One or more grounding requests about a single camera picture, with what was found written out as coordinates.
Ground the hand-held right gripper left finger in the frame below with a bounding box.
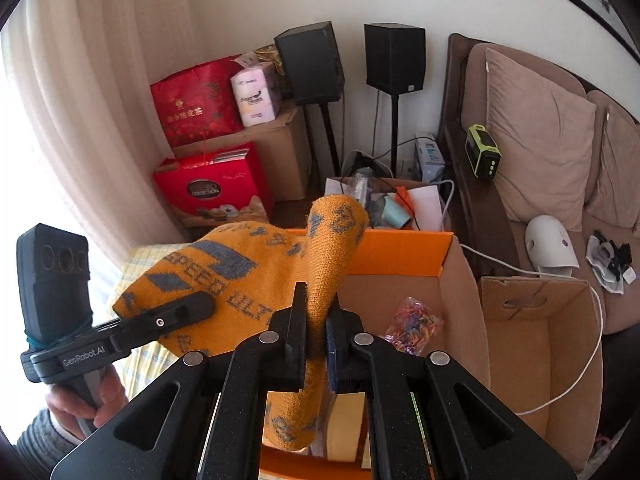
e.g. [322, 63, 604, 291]
[50, 282, 308, 480]

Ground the open brown cardboard box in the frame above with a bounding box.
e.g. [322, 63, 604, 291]
[477, 276, 606, 471]

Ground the orange knit sock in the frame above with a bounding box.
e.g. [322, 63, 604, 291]
[111, 195, 371, 453]

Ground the teal tube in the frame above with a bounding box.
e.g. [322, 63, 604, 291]
[382, 195, 413, 228]

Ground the red gift bag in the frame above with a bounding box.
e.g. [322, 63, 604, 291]
[150, 58, 246, 148]

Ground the white cable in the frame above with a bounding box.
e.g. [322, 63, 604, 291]
[440, 180, 603, 416]

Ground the person's left hand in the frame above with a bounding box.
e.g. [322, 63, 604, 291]
[45, 364, 132, 443]

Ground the light window curtain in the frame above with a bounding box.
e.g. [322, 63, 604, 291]
[0, 0, 201, 261]

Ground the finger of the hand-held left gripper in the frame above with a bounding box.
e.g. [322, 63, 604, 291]
[107, 292, 216, 356]

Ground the white rounded device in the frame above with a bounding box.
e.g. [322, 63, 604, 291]
[525, 215, 580, 277]

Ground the large beige cushion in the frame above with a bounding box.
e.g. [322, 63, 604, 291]
[485, 49, 598, 233]

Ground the small cluttered cardboard box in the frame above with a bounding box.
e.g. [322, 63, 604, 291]
[325, 177, 446, 233]

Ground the white blue box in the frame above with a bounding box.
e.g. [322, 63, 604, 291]
[414, 135, 446, 181]

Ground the black speaker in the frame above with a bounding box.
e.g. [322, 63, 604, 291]
[274, 21, 346, 106]
[364, 23, 426, 95]

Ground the orange cardboard box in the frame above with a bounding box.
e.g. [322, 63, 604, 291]
[260, 230, 493, 480]

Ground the red gift box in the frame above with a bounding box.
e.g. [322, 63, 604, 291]
[152, 142, 275, 241]

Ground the black speaker stand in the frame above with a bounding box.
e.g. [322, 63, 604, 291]
[307, 102, 341, 196]
[387, 92, 401, 176]

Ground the brown sofa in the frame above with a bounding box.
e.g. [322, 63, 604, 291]
[437, 33, 640, 336]

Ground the bag of colourful rubber bands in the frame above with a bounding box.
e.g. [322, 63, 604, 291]
[385, 297, 443, 356]

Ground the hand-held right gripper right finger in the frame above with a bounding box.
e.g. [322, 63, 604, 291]
[325, 295, 576, 480]

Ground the person's left forearm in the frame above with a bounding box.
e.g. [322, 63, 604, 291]
[15, 407, 76, 463]

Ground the large brown cardboard box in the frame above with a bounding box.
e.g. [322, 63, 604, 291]
[172, 105, 311, 203]

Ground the small black item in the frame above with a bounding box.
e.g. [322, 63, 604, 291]
[612, 242, 633, 273]

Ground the grey cloth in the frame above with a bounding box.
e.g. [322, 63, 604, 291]
[586, 232, 636, 293]

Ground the white paper sheet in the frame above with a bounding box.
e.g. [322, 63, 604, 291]
[395, 187, 443, 233]

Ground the green black portable device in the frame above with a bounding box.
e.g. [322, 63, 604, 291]
[466, 124, 501, 181]

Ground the white tissue pack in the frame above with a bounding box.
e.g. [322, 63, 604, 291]
[230, 62, 281, 127]

